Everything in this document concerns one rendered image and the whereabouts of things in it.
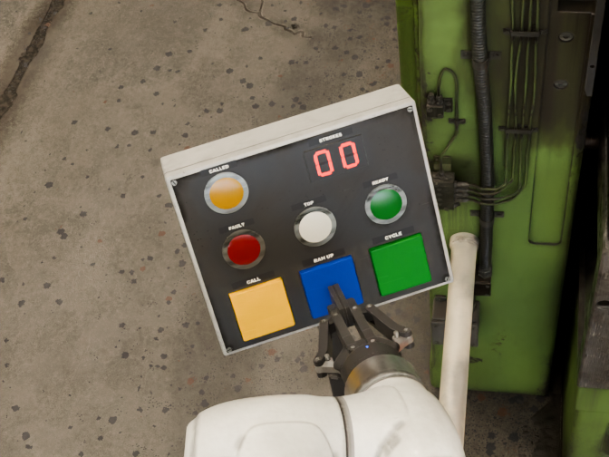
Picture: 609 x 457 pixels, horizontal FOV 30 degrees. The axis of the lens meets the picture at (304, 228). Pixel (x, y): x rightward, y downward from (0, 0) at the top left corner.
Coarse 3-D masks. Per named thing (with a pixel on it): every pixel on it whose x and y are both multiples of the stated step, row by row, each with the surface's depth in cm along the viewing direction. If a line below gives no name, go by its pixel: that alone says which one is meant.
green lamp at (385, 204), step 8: (384, 192) 152; (392, 192) 152; (376, 200) 152; (384, 200) 152; (392, 200) 152; (400, 200) 153; (376, 208) 152; (384, 208) 152; (392, 208) 153; (400, 208) 153; (376, 216) 153; (384, 216) 153; (392, 216) 153
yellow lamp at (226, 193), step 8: (216, 184) 147; (224, 184) 147; (232, 184) 147; (240, 184) 147; (216, 192) 147; (224, 192) 147; (232, 192) 147; (240, 192) 148; (216, 200) 147; (224, 200) 148; (232, 200) 148; (240, 200) 148; (224, 208) 148
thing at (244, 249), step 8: (232, 240) 150; (240, 240) 150; (248, 240) 151; (256, 240) 151; (232, 248) 151; (240, 248) 151; (248, 248) 151; (256, 248) 151; (232, 256) 151; (240, 256) 151; (248, 256) 151; (256, 256) 152; (240, 264) 152
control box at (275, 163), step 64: (256, 128) 153; (320, 128) 147; (384, 128) 148; (192, 192) 147; (256, 192) 148; (320, 192) 150; (192, 256) 150; (320, 256) 154; (448, 256) 158; (320, 320) 158
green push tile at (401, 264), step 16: (400, 240) 155; (416, 240) 155; (384, 256) 155; (400, 256) 156; (416, 256) 156; (384, 272) 156; (400, 272) 157; (416, 272) 157; (384, 288) 157; (400, 288) 158
